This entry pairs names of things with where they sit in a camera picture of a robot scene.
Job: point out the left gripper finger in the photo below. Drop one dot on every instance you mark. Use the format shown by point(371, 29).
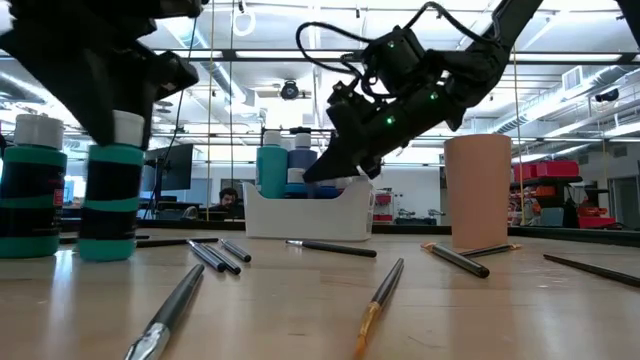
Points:
point(150, 120)
point(90, 100)

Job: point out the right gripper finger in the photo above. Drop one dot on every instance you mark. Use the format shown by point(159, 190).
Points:
point(373, 170)
point(340, 160)

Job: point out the small royal blue paint bottle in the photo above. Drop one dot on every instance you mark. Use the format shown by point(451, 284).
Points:
point(327, 192)

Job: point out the large periwinkle paint bottle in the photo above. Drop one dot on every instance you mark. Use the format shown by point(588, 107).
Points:
point(302, 157)

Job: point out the small cerulean blue paint bottle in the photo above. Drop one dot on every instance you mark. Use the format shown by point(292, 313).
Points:
point(296, 190)

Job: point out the white plastic bin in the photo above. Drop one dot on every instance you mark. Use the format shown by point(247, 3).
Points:
point(310, 220)

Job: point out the large teal paint bottle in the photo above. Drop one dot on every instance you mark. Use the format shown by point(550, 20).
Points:
point(272, 172)

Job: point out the black silver-ferrule paintbrush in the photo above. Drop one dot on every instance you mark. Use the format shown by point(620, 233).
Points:
point(335, 248)
point(175, 242)

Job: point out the small turquoise paint bottle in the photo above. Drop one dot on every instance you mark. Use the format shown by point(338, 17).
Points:
point(110, 200)

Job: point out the peach plastic cup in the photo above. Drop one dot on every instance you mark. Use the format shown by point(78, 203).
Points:
point(477, 195)

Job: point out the small sea green paint bottle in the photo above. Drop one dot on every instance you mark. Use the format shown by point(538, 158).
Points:
point(30, 200)

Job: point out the black gold-ferrule paintbrush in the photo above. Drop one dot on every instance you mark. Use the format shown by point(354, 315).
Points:
point(492, 249)
point(460, 261)
point(595, 271)

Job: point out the long brown gold-ferrule paintbrush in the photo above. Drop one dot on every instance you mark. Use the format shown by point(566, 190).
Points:
point(383, 300)

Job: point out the thick grey silver-ferrule paintbrush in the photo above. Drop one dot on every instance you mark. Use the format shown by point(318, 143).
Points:
point(167, 309)

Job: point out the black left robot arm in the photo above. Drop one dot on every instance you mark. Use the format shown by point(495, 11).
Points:
point(100, 6)

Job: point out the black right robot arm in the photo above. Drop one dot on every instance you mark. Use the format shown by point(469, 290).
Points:
point(480, 55)

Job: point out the black monitor on stand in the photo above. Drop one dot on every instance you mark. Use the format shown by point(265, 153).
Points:
point(172, 167)

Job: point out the person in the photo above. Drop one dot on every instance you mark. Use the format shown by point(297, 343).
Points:
point(228, 197)

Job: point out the black metal crossbar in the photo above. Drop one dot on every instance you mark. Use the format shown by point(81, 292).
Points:
point(260, 55)

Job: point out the red storage shelf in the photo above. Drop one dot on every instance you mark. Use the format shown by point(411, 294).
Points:
point(555, 169)

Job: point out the black ceiling spotlight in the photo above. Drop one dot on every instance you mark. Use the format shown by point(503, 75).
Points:
point(607, 95)

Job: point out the black hanging camera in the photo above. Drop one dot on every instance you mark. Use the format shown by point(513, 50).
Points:
point(289, 90)

